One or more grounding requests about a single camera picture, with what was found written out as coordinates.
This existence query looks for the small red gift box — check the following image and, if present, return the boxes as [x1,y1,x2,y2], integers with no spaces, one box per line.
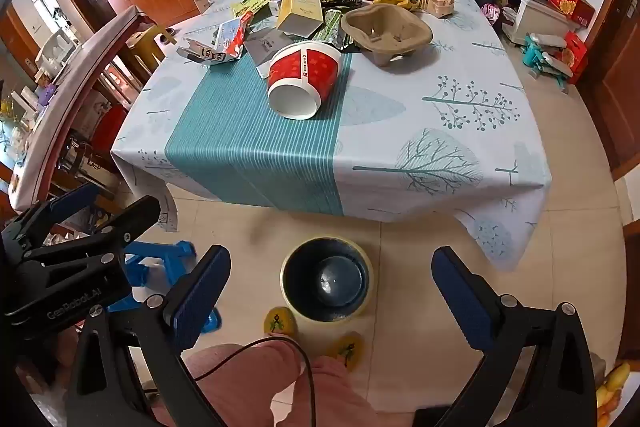
[562,32,589,80]

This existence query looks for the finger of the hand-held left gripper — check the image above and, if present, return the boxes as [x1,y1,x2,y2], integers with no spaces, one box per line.
[0,183,101,254]
[30,195,162,259]

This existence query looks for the white low cabinet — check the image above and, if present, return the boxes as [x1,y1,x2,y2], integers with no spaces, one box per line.
[500,0,557,44]

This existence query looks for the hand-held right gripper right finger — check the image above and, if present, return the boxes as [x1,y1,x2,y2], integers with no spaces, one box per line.
[415,246,599,427]

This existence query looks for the yellow slipper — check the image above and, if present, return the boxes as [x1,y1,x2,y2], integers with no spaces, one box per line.
[264,307,301,338]

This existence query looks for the dark round trash bin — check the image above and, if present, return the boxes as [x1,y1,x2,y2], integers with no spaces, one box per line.
[280,237,375,323]

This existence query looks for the black cable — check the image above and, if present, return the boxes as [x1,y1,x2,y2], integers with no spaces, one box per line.
[192,336,317,427]

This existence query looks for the white appliance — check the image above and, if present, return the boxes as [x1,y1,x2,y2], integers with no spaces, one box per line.
[42,29,82,68]

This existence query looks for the yellow green packet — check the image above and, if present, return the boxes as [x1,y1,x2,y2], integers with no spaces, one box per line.
[231,0,285,16]

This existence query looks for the person's legs in pink pants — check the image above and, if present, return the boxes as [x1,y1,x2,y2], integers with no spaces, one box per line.
[150,339,416,427]

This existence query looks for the grey paper booklet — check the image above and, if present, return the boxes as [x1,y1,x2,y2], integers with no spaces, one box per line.
[245,29,297,78]

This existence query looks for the beige carton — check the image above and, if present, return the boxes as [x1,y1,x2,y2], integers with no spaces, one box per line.
[417,0,457,18]

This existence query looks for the blue plastic stool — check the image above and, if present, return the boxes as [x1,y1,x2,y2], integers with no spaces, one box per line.
[107,239,223,334]

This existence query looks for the red white paper bucket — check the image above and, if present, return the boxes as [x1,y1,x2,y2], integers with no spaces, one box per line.
[266,40,343,120]

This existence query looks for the silver snack packet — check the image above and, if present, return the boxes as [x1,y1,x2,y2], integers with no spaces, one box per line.
[176,13,253,65]

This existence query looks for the teal grey stepper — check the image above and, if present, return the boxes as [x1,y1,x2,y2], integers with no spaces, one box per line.
[522,34,576,94]

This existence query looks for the brown wooden door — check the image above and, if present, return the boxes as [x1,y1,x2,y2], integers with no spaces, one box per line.
[575,0,640,180]

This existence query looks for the yellow wooden chair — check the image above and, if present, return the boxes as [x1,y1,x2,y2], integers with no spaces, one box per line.
[125,24,176,68]

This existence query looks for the brown cardboard cup carrier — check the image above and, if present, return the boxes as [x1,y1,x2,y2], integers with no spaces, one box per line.
[341,4,434,68]

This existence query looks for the yellow fruits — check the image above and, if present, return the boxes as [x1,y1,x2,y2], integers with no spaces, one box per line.
[597,362,632,427]

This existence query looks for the teal white tree-print tablecloth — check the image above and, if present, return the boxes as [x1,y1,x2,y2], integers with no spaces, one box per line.
[110,0,553,273]

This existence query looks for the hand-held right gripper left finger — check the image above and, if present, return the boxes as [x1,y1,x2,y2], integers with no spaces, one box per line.
[67,245,233,427]

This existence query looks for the cream yellow carton box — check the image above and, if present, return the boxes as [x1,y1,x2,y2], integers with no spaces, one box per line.
[276,0,325,38]

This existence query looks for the wooden dining table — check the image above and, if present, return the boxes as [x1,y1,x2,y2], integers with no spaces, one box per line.
[10,4,156,212]

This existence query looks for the large red gift box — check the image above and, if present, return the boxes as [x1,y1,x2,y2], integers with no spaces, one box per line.
[545,0,596,28]

